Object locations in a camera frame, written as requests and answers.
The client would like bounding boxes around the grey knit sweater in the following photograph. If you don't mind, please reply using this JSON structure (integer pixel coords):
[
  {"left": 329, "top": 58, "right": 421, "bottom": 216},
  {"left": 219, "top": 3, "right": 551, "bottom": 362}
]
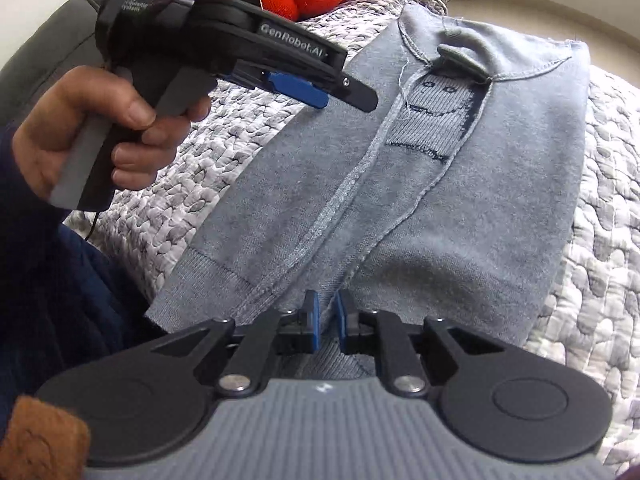
[{"left": 144, "top": 1, "right": 592, "bottom": 380}]

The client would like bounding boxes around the person left hand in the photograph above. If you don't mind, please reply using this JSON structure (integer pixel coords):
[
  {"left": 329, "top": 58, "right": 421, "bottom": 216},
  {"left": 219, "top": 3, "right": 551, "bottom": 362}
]
[{"left": 12, "top": 66, "right": 212, "bottom": 200}]

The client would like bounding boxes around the dark grey sofa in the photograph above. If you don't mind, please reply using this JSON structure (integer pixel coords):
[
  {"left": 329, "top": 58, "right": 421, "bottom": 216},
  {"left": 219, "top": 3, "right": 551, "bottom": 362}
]
[{"left": 0, "top": 0, "right": 449, "bottom": 131}]

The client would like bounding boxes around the brown fuzzy sleeve cuff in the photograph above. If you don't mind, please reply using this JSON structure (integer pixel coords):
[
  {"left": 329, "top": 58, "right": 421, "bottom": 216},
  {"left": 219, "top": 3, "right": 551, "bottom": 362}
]
[{"left": 1, "top": 396, "right": 91, "bottom": 480}]

